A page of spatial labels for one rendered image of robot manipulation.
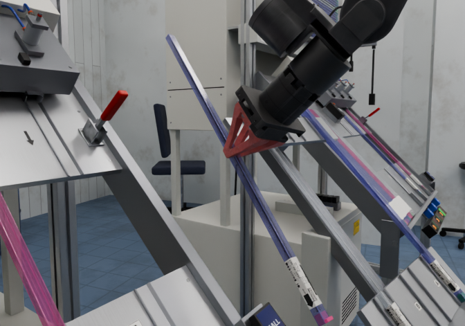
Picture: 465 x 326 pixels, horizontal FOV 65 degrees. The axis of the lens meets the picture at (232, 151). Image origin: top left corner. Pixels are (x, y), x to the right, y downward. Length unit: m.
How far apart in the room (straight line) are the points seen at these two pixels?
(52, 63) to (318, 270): 0.59
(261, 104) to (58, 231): 0.52
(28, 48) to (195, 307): 0.44
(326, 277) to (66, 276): 0.52
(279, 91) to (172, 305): 0.29
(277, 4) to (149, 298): 0.38
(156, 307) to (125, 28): 4.72
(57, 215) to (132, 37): 4.28
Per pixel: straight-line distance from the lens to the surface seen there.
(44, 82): 0.63
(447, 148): 3.72
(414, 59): 3.94
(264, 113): 0.45
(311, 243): 0.75
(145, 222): 0.58
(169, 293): 0.50
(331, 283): 0.78
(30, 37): 0.63
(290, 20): 0.45
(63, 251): 0.85
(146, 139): 4.79
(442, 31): 3.76
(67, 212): 0.84
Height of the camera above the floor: 1.06
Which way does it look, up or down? 5 degrees down
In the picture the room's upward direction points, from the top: straight up
